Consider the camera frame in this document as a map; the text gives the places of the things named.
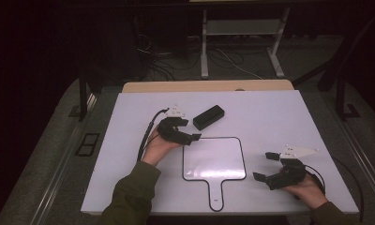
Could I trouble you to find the black whiteboard eraser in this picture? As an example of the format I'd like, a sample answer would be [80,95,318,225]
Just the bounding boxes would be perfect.
[192,104,226,131]

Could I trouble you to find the black floor cables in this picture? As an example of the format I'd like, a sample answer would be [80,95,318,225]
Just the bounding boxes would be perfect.
[134,15,203,83]

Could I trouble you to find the person's left hand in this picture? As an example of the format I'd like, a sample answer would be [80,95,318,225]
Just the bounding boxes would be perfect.
[141,127,181,167]

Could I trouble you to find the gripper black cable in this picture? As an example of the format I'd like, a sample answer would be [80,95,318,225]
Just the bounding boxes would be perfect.
[304,164,327,195]
[136,107,171,162]

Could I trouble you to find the person's right hand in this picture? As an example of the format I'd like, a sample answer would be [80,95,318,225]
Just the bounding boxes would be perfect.
[280,172,329,210]

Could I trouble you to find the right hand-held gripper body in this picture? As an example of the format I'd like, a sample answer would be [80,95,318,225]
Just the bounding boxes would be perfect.
[264,144,320,191]

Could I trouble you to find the small whiteboard with handle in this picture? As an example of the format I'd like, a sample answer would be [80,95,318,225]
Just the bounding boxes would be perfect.
[182,136,248,213]

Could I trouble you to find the white floor cable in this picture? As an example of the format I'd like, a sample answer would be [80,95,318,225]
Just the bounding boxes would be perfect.
[213,46,265,81]

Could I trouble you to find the white metal stand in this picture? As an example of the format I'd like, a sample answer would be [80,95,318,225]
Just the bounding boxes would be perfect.
[200,7,292,80]

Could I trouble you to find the aluminium rail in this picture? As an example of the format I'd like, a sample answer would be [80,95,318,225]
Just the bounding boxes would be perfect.
[330,113,375,204]
[28,93,98,225]

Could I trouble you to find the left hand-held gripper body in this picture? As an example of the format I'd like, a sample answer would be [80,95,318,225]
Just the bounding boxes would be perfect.
[157,105,193,147]

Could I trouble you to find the long black cable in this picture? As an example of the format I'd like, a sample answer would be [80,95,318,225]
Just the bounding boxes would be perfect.
[331,157,365,224]

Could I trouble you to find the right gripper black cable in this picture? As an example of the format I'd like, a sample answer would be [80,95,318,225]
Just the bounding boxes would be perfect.
[304,164,327,195]

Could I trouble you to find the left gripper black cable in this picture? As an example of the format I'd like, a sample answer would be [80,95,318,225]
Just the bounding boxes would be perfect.
[136,107,171,162]

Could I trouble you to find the wooden table top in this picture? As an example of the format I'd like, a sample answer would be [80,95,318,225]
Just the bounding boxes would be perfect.
[122,79,295,94]

